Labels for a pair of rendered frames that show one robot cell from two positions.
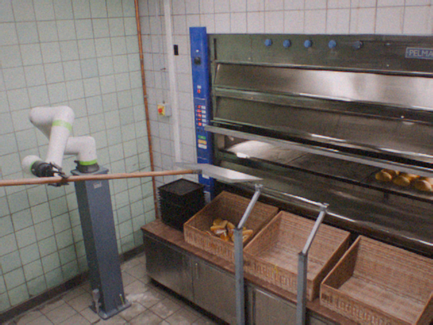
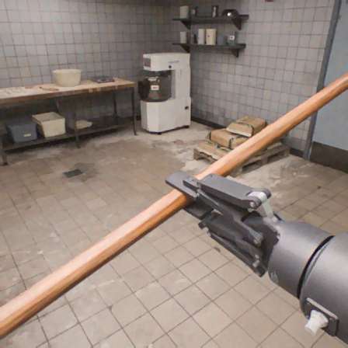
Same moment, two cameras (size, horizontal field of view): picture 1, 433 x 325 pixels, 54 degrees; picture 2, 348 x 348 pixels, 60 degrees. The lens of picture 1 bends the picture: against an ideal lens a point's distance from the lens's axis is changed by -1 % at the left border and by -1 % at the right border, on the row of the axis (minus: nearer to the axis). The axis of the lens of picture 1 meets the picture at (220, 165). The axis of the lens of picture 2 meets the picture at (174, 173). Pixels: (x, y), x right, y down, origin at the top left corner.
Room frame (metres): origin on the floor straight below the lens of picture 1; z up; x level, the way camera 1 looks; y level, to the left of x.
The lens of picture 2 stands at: (2.40, 0.83, 1.71)
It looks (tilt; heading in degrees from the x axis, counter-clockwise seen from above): 26 degrees down; 189
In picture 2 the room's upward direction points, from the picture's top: straight up
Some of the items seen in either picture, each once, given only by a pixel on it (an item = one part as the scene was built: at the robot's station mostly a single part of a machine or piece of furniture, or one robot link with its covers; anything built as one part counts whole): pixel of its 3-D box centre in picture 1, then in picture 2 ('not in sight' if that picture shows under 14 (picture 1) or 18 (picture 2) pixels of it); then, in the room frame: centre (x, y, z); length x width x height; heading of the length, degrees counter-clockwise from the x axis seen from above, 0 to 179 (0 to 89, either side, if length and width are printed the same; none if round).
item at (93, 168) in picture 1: (84, 164); not in sight; (2.98, 1.00, 1.23); 0.26 x 0.15 x 0.06; 44
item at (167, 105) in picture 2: not in sight; (162, 93); (-2.91, -0.20, 0.66); 0.92 x 0.59 x 1.32; 136
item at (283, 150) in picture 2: not in sight; (241, 152); (-1.77, 1.19, 0.07); 1.20 x 0.80 x 0.14; 136
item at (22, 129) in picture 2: not in sight; (20, 129); (-1.50, -2.09, 0.35); 0.50 x 0.36 x 0.24; 46
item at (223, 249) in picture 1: (231, 225); not in sight; (2.92, -0.06, 0.72); 0.56 x 0.49 x 0.28; 47
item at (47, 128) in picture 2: not in sight; (49, 124); (-1.81, -1.80, 0.35); 0.50 x 0.36 x 0.24; 48
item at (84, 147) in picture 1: (84, 149); not in sight; (2.94, 0.97, 1.36); 0.16 x 0.13 x 0.19; 87
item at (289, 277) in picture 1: (295, 251); not in sight; (2.49, -0.48, 0.72); 0.56 x 0.49 x 0.28; 47
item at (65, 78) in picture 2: not in sight; (67, 78); (-2.18, -1.57, 1.01); 0.43 x 0.42 x 0.21; 136
